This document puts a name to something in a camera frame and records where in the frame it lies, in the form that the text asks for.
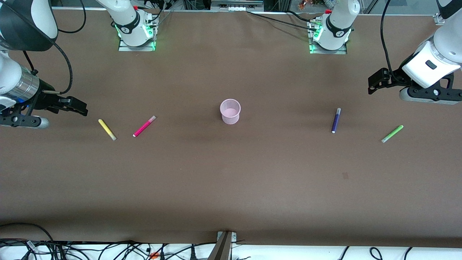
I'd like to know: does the purple marker pen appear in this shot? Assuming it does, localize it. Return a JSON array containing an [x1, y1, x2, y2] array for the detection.
[[331, 108, 341, 134]]

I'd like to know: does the pink marker pen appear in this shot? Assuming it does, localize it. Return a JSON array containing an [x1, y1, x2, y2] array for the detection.
[[132, 116, 156, 138]]

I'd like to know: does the yellow marker pen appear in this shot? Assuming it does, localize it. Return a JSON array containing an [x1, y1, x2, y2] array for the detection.
[[98, 119, 117, 141]]

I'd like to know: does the green marker pen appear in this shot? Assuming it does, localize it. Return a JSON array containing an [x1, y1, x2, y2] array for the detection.
[[382, 125, 404, 143]]

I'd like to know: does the pink plastic cup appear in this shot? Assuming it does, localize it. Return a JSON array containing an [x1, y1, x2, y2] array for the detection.
[[220, 99, 241, 125]]

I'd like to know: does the grey power strip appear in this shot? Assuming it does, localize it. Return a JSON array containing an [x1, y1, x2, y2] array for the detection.
[[210, 0, 265, 12]]

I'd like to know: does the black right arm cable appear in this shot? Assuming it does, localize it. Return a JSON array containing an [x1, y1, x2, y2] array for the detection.
[[22, 0, 87, 95]]

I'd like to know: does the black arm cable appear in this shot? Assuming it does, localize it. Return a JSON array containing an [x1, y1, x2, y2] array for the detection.
[[380, 0, 408, 85], [22, 0, 87, 95]]

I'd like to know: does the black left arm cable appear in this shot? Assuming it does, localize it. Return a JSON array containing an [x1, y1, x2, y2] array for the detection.
[[380, 0, 408, 85]]

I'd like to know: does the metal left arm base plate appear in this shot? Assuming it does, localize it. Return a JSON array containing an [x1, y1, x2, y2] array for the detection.
[[309, 43, 348, 55]]

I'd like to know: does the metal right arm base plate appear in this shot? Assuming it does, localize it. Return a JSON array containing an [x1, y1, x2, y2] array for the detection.
[[118, 39, 156, 52]]

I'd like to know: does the short black table cable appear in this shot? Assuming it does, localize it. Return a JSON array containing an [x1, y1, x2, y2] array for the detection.
[[285, 10, 322, 22]]

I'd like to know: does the long black table cable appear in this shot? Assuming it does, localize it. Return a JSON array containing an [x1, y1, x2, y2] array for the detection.
[[247, 11, 320, 33]]

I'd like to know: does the black looped floor cable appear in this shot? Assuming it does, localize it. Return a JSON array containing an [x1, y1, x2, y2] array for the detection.
[[0, 222, 55, 260]]

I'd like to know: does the black tangled floor cable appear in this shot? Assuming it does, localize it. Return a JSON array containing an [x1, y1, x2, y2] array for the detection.
[[0, 238, 135, 260], [97, 241, 218, 260]]

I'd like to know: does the grey metal camera post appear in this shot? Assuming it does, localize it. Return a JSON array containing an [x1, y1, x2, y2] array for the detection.
[[209, 231, 233, 260]]

